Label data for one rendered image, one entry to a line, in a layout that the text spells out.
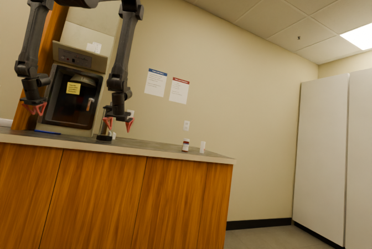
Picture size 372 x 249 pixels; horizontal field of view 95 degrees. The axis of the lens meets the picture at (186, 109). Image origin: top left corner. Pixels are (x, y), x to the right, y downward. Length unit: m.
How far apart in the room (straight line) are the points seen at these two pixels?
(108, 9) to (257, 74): 2.00
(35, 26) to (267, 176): 2.79
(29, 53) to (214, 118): 1.74
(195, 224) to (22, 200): 0.99
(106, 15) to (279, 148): 2.67
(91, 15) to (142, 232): 1.51
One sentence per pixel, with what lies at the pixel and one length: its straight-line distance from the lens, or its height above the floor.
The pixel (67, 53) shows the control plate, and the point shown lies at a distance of 1.40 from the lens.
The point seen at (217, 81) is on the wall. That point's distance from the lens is 2.23.
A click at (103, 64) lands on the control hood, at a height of 1.46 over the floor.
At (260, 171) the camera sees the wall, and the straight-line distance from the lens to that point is 2.70.
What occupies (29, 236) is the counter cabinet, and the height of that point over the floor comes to 0.46.
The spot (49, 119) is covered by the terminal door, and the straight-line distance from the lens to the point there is 1.41.
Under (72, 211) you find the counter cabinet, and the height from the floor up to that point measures 0.58.
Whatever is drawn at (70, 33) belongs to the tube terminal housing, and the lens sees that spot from 1.53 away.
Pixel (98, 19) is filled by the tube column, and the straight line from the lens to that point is 1.57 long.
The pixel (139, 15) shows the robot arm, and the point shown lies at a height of 1.59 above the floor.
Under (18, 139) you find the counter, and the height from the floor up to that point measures 0.92.
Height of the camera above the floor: 1.07
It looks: 8 degrees up
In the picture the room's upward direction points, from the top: 9 degrees clockwise
